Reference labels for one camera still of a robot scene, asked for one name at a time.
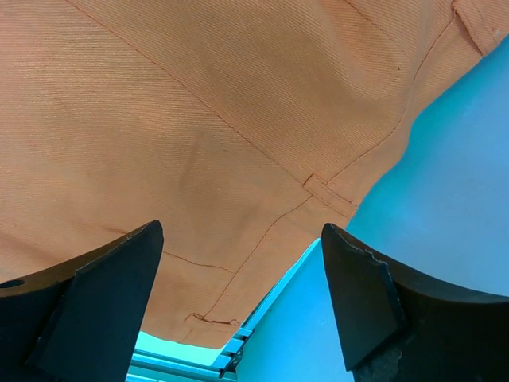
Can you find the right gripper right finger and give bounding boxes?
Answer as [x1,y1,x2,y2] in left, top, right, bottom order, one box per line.
[321,224,508,381]

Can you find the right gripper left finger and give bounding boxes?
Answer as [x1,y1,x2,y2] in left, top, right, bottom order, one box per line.
[1,220,164,381]

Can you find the orange trousers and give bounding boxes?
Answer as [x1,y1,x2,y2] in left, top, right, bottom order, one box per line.
[1,1,508,348]

